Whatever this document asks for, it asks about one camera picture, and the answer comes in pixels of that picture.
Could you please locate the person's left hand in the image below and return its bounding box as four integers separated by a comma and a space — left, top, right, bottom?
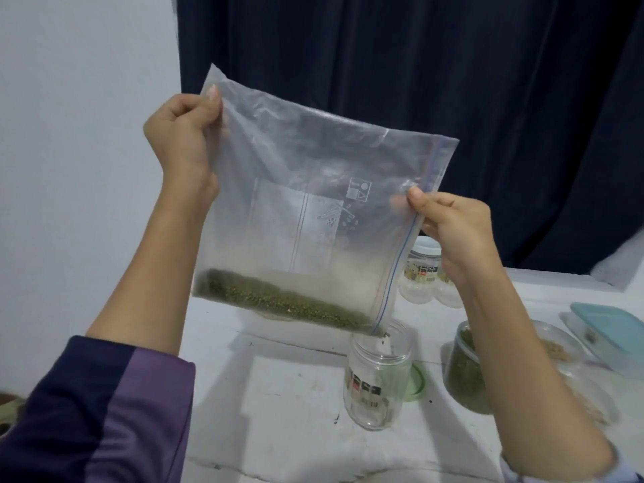
144, 85, 225, 212

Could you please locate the person's right hand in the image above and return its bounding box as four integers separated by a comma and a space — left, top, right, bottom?
407, 186, 501, 288

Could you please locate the transparent jar blue lid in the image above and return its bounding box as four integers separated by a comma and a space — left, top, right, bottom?
398, 236, 443, 304

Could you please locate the transparent jar pink lid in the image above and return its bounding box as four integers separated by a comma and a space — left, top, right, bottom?
435, 268, 464, 309

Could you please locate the clear bag with green beans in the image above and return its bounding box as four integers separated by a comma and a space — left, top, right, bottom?
191, 63, 460, 335

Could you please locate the pile of yellow soybeans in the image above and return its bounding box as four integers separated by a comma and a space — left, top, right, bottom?
543, 337, 573, 362

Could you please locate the green round lid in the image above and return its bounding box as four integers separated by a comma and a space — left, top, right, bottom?
402, 362, 428, 401

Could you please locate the transparent jar green lid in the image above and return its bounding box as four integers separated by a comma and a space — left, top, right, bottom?
343, 321, 414, 431

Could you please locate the pile of green beans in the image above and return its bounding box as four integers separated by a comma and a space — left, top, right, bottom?
196, 268, 494, 427

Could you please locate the person's left forearm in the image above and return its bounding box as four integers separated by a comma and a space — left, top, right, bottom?
0, 191, 217, 483

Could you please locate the person's right forearm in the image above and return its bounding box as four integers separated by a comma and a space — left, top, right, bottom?
458, 261, 640, 483

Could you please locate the dark navy curtain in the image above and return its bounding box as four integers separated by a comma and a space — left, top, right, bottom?
177, 0, 644, 276

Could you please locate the teal lidded plastic container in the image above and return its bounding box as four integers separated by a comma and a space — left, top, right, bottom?
561, 303, 644, 378

